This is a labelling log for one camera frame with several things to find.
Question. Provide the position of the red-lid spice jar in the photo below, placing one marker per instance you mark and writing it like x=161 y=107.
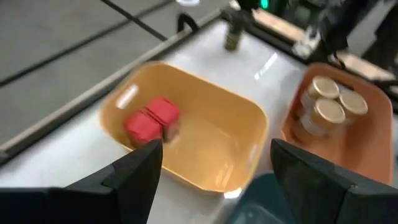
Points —
x=141 y=126
x=163 y=110

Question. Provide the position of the yellow plastic bin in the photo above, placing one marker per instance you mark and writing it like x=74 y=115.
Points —
x=211 y=146

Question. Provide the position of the orange plastic bin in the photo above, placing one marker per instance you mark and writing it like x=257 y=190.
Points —
x=363 y=146

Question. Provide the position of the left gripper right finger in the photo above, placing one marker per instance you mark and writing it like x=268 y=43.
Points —
x=317 y=193

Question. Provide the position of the teal plastic bin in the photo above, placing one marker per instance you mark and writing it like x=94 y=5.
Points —
x=261 y=202

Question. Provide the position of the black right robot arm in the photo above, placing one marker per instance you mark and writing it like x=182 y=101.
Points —
x=335 y=34

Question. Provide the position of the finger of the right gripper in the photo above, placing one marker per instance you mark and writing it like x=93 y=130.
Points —
x=241 y=22
x=233 y=22

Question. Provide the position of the tan-lid spice jar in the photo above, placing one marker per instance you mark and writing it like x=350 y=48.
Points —
x=329 y=110
x=323 y=87
x=353 y=101

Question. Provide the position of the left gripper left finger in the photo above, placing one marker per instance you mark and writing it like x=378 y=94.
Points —
x=118 y=193

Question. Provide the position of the black frame clamp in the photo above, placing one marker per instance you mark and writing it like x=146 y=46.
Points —
x=186 y=21

